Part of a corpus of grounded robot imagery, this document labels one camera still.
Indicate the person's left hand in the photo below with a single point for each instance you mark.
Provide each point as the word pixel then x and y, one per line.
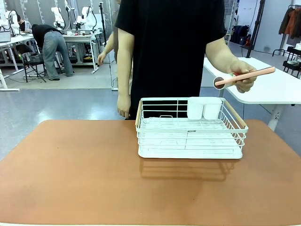
pixel 244 75

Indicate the person's right hand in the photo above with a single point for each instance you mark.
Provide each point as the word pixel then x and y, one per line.
pixel 123 106

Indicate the white cup with brown inside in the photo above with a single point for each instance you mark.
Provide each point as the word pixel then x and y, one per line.
pixel 219 83

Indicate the person's left forearm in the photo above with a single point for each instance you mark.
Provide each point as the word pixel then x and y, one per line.
pixel 219 55

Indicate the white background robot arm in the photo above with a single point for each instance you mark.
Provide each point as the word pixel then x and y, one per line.
pixel 85 17
pixel 10 21
pixel 57 17

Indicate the person's right forearm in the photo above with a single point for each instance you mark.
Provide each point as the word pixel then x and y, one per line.
pixel 125 62

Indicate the white side table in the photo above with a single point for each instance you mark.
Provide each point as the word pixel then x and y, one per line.
pixel 258 82

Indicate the dark blue backpack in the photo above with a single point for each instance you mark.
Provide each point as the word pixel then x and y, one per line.
pixel 240 34

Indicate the black tripod stand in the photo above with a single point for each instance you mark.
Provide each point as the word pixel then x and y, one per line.
pixel 255 28

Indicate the white plastic cutlery holder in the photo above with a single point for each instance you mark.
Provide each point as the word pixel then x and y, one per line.
pixel 204 108

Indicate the person behind in background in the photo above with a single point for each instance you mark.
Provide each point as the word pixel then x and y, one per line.
pixel 108 44

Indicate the hanging jackets on rack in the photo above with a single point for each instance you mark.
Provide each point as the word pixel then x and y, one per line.
pixel 291 22

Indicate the person's black t-shirt torso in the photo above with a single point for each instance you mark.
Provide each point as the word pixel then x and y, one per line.
pixel 169 51

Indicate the white background workbench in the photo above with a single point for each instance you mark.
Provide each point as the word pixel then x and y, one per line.
pixel 80 44

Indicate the bending person in jeans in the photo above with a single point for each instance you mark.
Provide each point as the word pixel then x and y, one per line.
pixel 51 49

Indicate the black folding chair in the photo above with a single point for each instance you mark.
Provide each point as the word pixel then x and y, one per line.
pixel 29 62

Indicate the white desk with grey bag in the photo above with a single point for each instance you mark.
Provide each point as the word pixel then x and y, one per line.
pixel 11 51

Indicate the seated person with mask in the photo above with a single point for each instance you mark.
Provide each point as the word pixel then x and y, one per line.
pixel 23 26

